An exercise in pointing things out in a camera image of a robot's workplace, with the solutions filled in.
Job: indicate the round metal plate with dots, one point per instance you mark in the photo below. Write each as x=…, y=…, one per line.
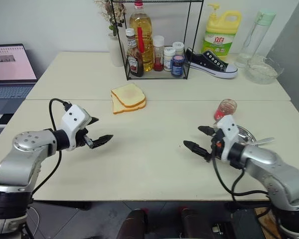
x=245, y=134

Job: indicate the spice shaker with red contents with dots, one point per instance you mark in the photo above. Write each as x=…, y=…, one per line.
x=158, y=54

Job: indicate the dark sauce bottle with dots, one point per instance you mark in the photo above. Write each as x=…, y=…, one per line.
x=134, y=62

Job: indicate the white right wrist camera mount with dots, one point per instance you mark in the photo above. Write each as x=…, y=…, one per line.
x=228, y=132

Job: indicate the black and white sneaker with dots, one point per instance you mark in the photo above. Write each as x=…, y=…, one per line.
x=209, y=62

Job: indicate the grey laptop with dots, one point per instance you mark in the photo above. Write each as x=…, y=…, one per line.
x=10, y=74

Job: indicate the metal spreading knife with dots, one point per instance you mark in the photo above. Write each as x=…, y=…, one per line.
x=262, y=141

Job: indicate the yellow detergent bottle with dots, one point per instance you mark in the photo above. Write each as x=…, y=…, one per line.
x=219, y=32

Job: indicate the blue jar with pink lid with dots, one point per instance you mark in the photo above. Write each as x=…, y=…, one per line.
x=177, y=64

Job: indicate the toast slice with pink smear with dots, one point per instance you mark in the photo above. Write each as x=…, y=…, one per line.
x=128, y=95

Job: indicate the dried flower bunch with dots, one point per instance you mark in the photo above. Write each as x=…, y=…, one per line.
x=112, y=12

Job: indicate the dark rounded shape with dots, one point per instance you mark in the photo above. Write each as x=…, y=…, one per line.
x=193, y=224
x=133, y=224

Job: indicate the clear glass bowl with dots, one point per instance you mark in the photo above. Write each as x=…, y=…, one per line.
x=262, y=71

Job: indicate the white vase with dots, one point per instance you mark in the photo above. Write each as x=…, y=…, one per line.
x=114, y=52

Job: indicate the white seasoning jar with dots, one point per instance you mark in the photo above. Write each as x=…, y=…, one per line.
x=178, y=47
x=169, y=59

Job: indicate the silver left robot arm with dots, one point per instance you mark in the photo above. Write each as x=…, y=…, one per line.
x=22, y=159

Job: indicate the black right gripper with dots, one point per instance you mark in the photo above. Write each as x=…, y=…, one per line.
x=218, y=143

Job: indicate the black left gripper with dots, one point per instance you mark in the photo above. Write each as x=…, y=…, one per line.
x=81, y=140

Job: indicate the clear bottle with green lid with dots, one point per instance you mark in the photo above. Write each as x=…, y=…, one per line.
x=256, y=37

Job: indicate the plain toast slice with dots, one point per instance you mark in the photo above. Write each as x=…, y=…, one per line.
x=118, y=108

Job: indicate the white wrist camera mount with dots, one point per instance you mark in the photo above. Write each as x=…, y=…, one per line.
x=228, y=132
x=73, y=122

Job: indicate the glass jar of red jam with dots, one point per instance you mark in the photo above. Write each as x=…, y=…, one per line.
x=225, y=109

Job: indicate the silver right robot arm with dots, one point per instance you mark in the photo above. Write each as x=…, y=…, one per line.
x=271, y=169

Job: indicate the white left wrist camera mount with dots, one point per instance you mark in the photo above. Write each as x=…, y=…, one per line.
x=73, y=122

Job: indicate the cooking oil bottle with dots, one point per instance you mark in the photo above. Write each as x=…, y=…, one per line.
x=142, y=22

